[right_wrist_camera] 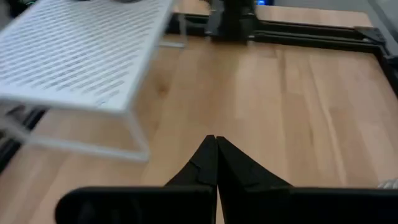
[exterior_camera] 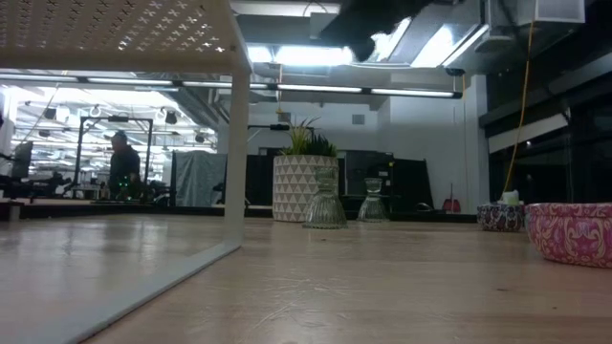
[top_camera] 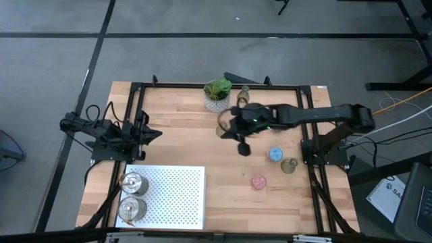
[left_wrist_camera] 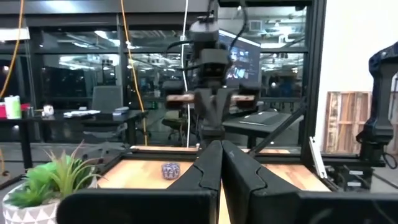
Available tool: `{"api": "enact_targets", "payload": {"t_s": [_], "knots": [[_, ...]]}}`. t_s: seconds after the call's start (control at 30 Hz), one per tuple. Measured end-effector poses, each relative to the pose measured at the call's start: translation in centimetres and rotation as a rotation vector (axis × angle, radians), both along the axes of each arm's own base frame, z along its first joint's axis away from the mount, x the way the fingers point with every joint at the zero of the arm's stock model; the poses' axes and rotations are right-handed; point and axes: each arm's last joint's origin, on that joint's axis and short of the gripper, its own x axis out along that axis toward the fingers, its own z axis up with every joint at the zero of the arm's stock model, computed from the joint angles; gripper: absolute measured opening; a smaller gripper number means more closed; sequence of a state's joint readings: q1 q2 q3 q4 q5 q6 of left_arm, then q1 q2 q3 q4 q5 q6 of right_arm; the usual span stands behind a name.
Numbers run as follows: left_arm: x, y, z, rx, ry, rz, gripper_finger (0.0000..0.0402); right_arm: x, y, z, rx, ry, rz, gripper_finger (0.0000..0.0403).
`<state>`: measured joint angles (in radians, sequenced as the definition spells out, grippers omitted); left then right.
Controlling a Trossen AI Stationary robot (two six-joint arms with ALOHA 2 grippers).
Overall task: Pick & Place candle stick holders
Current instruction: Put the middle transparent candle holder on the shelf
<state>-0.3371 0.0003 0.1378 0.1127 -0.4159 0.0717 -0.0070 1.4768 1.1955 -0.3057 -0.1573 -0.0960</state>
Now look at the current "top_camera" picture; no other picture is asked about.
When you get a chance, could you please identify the yellow cable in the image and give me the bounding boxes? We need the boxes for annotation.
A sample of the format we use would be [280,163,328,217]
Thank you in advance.
[373,86,432,115]

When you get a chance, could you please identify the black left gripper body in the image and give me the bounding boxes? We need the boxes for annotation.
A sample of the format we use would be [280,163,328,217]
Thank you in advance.
[126,110,150,161]

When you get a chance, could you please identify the black table beam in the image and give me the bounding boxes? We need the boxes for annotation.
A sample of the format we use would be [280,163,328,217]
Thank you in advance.
[347,151,432,187]

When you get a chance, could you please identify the glass jar holder orange tag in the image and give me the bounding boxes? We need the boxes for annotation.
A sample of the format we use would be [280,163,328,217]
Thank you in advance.
[117,196,149,226]

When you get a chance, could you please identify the black desk frame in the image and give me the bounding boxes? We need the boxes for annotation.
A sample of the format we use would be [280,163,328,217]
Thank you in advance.
[365,0,432,92]

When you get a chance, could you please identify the blue patterned round tin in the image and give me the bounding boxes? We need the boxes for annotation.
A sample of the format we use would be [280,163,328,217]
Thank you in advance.
[268,146,284,163]

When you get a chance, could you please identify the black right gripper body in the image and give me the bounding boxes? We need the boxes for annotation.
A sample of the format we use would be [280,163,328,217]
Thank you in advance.
[232,103,274,157]

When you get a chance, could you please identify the plant in triangle-patterned pot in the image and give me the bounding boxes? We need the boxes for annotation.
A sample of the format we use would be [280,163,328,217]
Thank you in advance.
[203,76,233,114]

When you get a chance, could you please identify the green ribbed glass candle holder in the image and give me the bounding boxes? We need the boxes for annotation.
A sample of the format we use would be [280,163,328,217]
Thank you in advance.
[236,85,251,105]
[280,157,299,175]
[215,121,230,138]

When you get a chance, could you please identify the clear glass jar candle holder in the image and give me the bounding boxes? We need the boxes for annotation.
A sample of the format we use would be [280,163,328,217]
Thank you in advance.
[120,171,150,197]

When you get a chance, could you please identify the black crossbar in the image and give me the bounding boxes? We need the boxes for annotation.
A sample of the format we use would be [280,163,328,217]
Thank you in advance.
[0,226,432,243]

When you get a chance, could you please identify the black tripod leg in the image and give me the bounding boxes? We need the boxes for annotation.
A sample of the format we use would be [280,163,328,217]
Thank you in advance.
[275,0,292,16]

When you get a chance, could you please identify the thin white cable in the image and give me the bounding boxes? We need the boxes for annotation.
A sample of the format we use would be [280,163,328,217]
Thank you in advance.
[378,90,432,119]

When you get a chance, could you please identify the white perforated metal shelf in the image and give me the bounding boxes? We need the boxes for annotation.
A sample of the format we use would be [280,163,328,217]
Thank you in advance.
[115,164,206,230]

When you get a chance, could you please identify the grey chair base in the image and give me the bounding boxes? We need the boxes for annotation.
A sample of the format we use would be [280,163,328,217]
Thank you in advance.
[0,130,26,173]

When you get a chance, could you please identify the black right gripper cable loop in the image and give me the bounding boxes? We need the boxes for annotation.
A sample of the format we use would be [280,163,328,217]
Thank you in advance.
[217,107,239,131]

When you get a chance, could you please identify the black aluminium table frame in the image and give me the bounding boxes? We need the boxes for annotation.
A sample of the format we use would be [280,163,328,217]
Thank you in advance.
[76,74,360,237]

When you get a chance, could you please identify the thick white cable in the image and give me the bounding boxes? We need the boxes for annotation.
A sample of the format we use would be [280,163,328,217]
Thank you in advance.
[352,105,432,142]

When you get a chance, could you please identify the white printed paper box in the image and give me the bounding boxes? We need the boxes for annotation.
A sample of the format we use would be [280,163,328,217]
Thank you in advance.
[366,175,406,223]

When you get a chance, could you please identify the pink patterned round tin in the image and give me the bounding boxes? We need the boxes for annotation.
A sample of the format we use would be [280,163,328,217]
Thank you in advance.
[251,174,267,190]

